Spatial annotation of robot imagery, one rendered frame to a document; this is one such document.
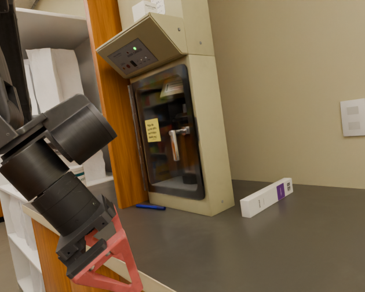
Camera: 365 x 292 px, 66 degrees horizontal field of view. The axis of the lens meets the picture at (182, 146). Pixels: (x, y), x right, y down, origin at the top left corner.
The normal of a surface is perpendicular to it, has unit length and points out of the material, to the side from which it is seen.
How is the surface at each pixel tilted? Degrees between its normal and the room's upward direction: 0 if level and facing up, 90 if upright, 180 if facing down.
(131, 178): 90
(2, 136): 90
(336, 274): 0
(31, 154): 77
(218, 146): 90
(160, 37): 135
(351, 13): 90
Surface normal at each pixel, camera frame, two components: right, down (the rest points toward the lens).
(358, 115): -0.74, 0.16
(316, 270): -0.15, -0.99
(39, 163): 0.63, -0.26
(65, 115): 0.32, 0.04
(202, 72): 0.65, -0.04
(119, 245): 0.51, 0.31
